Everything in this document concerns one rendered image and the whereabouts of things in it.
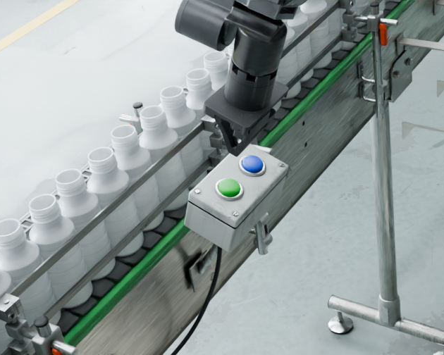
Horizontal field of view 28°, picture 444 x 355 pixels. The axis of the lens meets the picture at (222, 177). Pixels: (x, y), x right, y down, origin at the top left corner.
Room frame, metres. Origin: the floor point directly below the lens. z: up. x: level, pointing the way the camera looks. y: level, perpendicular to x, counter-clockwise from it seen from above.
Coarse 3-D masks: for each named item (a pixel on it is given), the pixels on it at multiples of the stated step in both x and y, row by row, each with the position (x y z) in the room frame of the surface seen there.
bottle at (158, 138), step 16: (144, 112) 1.14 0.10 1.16; (160, 112) 1.14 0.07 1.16; (144, 128) 1.12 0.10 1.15; (160, 128) 1.12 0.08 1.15; (144, 144) 1.11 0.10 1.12; (160, 144) 1.11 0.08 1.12; (176, 160) 1.11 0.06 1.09; (160, 176) 1.10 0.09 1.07; (176, 176) 1.11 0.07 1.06; (160, 192) 1.11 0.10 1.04; (176, 208) 1.11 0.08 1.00
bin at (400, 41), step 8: (440, 0) 1.82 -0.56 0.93; (400, 40) 1.66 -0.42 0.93; (408, 40) 1.66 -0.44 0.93; (416, 40) 1.65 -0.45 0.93; (400, 48) 1.66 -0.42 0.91; (424, 48) 1.62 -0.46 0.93; (432, 48) 1.61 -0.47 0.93; (440, 48) 1.60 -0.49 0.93; (440, 80) 1.82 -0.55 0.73; (440, 88) 1.82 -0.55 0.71; (408, 128) 1.66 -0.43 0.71; (424, 128) 1.63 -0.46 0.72; (432, 128) 1.62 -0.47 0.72
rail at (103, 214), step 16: (320, 16) 1.46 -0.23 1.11; (304, 32) 1.41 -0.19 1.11; (288, 48) 1.37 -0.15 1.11; (176, 144) 1.11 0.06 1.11; (160, 160) 1.08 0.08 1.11; (208, 160) 1.16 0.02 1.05; (144, 176) 1.05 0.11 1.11; (192, 176) 1.13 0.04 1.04; (128, 192) 1.02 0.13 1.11; (176, 192) 1.09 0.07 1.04; (112, 208) 0.99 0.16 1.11; (160, 208) 1.06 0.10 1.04; (32, 224) 0.98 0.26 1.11; (96, 224) 0.96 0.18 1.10; (144, 224) 1.03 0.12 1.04; (128, 240) 1.00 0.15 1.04; (112, 256) 0.97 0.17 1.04; (32, 272) 0.87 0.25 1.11; (96, 272) 0.95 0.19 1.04; (16, 288) 0.85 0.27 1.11; (80, 288) 0.92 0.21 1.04; (64, 304) 0.89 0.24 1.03
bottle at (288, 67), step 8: (288, 32) 1.39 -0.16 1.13; (288, 40) 1.38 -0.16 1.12; (296, 48) 1.40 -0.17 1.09; (288, 56) 1.38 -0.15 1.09; (296, 56) 1.39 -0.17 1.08; (280, 64) 1.38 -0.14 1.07; (288, 64) 1.38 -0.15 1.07; (296, 64) 1.39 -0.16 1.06; (280, 72) 1.38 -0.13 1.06; (288, 72) 1.38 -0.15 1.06; (296, 72) 1.39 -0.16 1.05; (280, 80) 1.38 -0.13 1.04; (288, 80) 1.38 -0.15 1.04; (296, 88) 1.38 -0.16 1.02; (288, 96) 1.38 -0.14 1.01
